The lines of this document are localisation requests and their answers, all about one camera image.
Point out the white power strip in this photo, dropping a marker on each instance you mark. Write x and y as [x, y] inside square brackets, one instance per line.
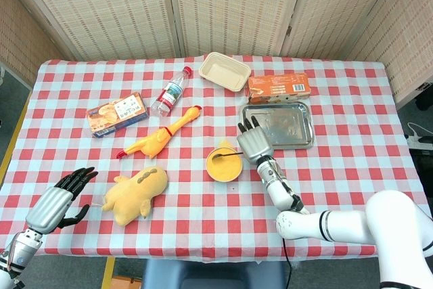
[421, 141]

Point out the silver metal tray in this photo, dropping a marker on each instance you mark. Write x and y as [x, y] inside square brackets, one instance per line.
[291, 126]

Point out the yellow bowl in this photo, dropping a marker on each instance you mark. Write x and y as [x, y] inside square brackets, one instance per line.
[225, 180]

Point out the clear red-capped water bottle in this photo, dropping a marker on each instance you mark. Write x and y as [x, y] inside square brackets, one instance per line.
[169, 94]

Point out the yellow rubber chicken toy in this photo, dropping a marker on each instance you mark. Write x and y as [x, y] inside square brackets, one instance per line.
[155, 140]

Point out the orange box on floor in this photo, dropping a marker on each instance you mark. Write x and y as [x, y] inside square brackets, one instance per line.
[126, 283]

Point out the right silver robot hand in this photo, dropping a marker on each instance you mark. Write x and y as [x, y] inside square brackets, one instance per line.
[255, 143]

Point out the blue cracker box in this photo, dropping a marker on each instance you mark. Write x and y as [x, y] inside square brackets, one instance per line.
[115, 116]

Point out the beige takeaway tray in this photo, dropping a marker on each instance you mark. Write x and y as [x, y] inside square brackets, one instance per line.
[223, 72]

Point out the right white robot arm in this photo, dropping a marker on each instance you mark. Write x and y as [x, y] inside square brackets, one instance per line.
[348, 226]

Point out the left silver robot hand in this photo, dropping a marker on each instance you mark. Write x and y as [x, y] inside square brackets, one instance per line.
[49, 209]

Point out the orange cardboard box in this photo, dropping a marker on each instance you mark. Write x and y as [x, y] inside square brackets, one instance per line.
[280, 87]

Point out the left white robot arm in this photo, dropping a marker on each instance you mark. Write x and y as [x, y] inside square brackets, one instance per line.
[18, 253]

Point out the black device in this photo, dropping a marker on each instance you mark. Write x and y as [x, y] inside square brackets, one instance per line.
[425, 97]

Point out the dark blue chair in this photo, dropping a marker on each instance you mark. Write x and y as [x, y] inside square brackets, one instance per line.
[213, 273]

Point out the woven folding screen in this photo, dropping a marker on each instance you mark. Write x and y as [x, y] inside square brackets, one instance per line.
[101, 8]

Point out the red white checkered tablecloth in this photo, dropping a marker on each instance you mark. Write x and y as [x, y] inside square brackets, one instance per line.
[203, 221]

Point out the yellow plush toy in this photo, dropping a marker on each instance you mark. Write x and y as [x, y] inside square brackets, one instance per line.
[135, 194]

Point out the dark metal spoon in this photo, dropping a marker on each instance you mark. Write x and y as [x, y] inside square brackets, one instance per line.
[230, 155]

